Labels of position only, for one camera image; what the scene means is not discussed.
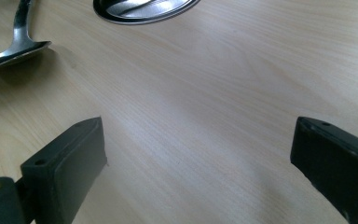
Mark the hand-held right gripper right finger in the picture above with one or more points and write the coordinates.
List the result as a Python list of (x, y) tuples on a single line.
[(335, 161)]

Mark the metal spoon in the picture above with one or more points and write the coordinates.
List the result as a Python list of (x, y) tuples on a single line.
[(20, 43)]

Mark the round metal bowl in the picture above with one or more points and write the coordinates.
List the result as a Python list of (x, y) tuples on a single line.
[(143, 11)]

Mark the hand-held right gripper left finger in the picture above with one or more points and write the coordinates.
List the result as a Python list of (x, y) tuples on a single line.
[(65, 174)]

